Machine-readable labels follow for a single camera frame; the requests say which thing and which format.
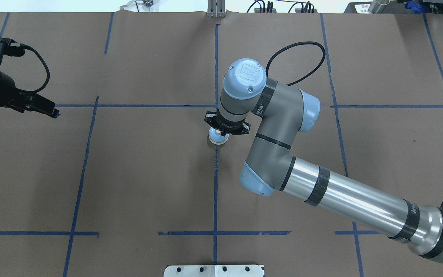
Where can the white camera post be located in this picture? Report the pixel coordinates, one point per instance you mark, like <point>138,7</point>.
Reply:
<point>233,270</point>

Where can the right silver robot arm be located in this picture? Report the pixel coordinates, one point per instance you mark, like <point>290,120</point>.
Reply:
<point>393,138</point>

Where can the silver metal cup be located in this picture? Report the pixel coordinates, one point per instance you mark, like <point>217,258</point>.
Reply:
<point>378,6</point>

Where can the aluminium frame post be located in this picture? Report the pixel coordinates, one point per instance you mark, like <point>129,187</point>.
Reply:
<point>216,8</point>

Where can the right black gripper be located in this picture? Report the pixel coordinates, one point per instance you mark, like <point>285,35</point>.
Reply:
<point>210,119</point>

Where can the orange black connector box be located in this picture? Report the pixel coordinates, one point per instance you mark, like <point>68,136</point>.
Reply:
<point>262,6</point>

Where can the blue white bell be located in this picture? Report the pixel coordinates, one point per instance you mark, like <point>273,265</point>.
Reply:
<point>217,137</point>

